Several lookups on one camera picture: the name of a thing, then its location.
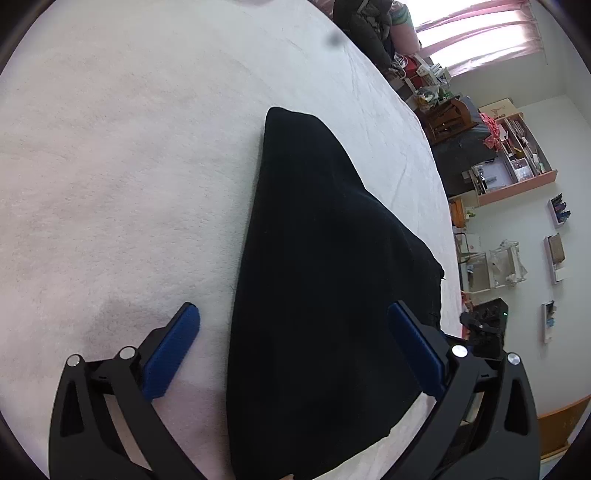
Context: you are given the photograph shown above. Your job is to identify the open cardboard box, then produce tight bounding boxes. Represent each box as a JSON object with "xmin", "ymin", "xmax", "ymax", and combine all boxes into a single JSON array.
[{"xmin": 544, "ymin": 233, "xmax": 566, "ymax": 284}]

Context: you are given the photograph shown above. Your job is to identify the pink plush cushion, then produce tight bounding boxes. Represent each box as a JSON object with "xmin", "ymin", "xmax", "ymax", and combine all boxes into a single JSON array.
[{"xmin": 390, "ymin": 2, "xmax": 422, "ymax": 51}]

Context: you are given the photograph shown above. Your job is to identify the small dark printed box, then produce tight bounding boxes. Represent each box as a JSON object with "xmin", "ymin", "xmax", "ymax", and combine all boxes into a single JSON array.
[{"xmin": 548, "ymin": 194, "xmax": 572, "ymax": 228}]

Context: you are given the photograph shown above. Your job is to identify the dark desk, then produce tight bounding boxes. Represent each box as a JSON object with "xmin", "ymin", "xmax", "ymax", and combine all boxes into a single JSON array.
[{"xmin": 434, "ymin": 129, "xmax": 499, "ymax": 197}]

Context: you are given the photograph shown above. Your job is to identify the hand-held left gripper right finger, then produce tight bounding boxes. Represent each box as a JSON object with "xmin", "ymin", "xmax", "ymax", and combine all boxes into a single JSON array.
[{"xmin": 383, "ymin": 300, "xmax": 541, "ymax": 480}]

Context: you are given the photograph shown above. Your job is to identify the clear plastic bag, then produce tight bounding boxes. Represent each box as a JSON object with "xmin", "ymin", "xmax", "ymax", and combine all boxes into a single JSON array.
[{"xmin": 489, "ymin": 239, "xmax": 528, "ymax": 288}]

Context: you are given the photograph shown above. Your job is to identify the black pants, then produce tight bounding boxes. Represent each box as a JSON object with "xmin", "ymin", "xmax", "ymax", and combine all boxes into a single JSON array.
[{"xmin": 225, "ymin": 107, "xmax": 446, "ymax": 480}]

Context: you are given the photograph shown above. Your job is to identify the pink bookshelf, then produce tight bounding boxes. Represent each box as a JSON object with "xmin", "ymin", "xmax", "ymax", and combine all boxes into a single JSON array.
[{"xmin": 471, "ymin": 99, "xmax": 558, "ymax": 207}]

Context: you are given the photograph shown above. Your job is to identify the brown wooden chair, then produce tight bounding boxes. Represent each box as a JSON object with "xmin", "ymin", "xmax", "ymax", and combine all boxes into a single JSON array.
[{"xmin": 425, "ymin": 97, "xmax": 478, "ymax": 141}]

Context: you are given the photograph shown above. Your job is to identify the pink curtain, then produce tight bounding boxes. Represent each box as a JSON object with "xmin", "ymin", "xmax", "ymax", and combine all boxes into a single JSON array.
[{"xmin": 413, "ymin": 0, "xmax": 546, "ymax": 77}]

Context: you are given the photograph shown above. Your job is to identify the dark jacket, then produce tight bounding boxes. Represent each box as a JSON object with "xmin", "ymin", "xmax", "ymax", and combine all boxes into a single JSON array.
[{"xmin": 332, "ymin": 0, "xmax": 398, "ymax": 70}]

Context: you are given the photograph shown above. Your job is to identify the narrow white box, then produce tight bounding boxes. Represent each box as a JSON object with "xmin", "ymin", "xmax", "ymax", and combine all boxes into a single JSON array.
[{"xmin": 541, "ymin": 301, "xmax": 556, "ymax": 344}]

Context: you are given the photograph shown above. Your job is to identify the red cloth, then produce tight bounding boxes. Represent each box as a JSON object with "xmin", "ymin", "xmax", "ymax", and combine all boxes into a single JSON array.
[{"xmin": 480, "ymin": 113, "xmax": 506, "ymax": 139}]

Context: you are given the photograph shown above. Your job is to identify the wooden board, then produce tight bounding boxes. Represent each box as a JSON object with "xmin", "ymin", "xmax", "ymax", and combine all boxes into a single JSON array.
[{"xmin": 538, "ymin": 397, "xmax": 591, "ymax": 462}]

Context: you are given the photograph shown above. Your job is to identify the pink fleece blanket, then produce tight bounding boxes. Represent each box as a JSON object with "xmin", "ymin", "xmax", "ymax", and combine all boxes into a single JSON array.
[{"xmin": 0, "ymin": 0, "xmax": 465, "ymax": 480}]

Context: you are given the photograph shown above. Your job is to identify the white open box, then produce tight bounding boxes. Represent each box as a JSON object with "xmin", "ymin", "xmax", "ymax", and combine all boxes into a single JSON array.
[{"xmin": 457, "ymin": 233, "xmax": 491, "ymax": 294}]

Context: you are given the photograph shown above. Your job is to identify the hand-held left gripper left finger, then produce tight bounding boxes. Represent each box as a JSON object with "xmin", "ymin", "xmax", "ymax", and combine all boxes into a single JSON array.
[{"xmin": 48, "ymin": 302, "xmax": 201, "ymax": 480}]

